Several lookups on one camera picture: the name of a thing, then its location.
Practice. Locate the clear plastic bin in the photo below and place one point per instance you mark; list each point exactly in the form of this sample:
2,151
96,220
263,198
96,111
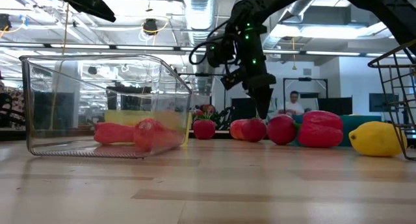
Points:
65,104

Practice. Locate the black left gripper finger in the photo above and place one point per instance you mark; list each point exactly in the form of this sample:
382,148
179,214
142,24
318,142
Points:
94,11
97,3

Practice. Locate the toy orange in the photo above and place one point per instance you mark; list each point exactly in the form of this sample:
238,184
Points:
169,118

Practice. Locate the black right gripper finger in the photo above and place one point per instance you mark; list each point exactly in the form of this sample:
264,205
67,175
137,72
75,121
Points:
256,97
266,99

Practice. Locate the red toy bell pepper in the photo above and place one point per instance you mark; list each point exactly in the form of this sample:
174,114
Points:
320,130

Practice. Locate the silver ceiling air duct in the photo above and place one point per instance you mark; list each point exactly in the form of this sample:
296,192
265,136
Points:
199,9

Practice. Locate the teal fabric basket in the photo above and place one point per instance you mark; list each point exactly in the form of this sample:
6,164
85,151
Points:
360,119

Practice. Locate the translucent yellow plastic bin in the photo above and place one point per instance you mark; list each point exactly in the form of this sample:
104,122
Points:
123,117

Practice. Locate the black computer monitor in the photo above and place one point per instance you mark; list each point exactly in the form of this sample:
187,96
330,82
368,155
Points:
334,106
382,102

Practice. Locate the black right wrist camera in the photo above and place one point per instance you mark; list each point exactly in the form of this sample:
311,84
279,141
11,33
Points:
232,79

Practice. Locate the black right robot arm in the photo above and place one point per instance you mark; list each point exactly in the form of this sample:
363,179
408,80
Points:
390,9

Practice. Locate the black ceiling-mounted camera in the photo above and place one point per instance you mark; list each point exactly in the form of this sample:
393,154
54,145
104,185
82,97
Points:
150,26

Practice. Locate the yellow toy lemon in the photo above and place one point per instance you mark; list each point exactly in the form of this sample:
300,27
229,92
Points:
377,139

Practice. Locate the red flower bouquet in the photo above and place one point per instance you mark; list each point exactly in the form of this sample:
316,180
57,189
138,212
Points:
204,109

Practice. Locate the red toy strawberry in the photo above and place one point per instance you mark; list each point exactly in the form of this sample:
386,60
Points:
204,130
281,130

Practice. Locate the black metal stand frame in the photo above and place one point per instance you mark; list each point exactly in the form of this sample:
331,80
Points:
305,79

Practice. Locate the red patterned cloth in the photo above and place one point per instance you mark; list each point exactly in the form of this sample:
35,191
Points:
18,107

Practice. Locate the person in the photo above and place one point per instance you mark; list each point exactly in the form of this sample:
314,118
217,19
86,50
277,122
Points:
294,107

